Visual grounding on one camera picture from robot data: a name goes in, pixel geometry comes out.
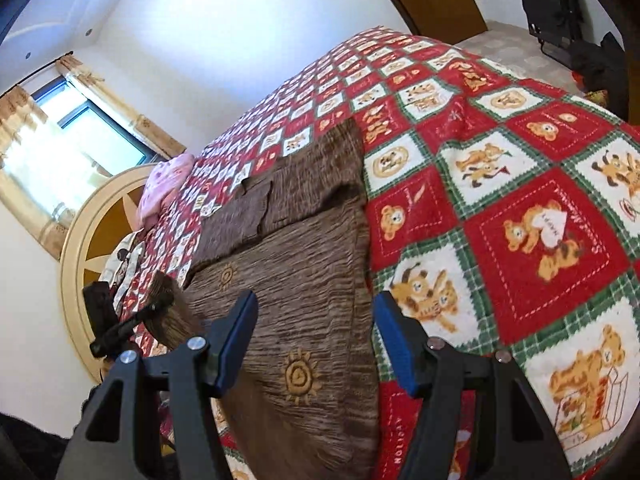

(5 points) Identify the brown knitted sweater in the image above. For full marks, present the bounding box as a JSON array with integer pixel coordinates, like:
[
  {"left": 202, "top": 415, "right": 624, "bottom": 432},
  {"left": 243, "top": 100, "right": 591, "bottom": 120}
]
[{"left": 146, "top": 119, "right": 378, "bottom": 479}]

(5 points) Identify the cartoon print pillow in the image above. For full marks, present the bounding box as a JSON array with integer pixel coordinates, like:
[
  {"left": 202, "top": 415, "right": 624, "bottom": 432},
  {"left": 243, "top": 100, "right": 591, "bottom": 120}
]
[{"left": 99, "top": 230, "right": 145, "bottom": 315}]

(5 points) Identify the cream wooden headboard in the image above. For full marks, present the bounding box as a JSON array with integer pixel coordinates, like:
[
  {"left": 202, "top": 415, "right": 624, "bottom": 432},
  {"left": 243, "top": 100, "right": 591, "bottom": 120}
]
[{"left": 58, "top": 165, "right": 153, "bottom": 382}]

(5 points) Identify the pink pillow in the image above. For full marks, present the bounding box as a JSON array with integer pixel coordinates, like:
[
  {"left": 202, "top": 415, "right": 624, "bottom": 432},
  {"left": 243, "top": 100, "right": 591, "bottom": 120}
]
[{"left": 134, "top": 153, "right": 195, "bottom": 231}]

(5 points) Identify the red teddy bear quilt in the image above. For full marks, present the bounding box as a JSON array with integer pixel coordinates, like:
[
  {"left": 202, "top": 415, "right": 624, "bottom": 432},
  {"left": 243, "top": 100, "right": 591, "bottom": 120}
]
[{"left": 122, "top": 26, "right": 639, "bottom": 479}]

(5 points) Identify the beige patterned curtain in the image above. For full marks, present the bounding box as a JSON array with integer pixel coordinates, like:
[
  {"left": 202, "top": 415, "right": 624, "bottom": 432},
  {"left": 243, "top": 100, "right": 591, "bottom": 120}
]
[{"left": 55, "top": 53, "right": 186, "bottom": 159}]

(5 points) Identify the black bag on floor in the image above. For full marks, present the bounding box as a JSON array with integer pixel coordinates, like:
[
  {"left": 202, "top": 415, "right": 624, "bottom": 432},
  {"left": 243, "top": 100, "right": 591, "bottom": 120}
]
[{"left": 568, "top": 32, "right": 629, "bottom": 120}]

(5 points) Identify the window with blue frame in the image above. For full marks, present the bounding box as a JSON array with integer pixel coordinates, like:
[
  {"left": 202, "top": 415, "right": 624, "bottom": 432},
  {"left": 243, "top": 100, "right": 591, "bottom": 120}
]
[{"left": 32, "top": 77, "right": 162, "bottom": 216}]

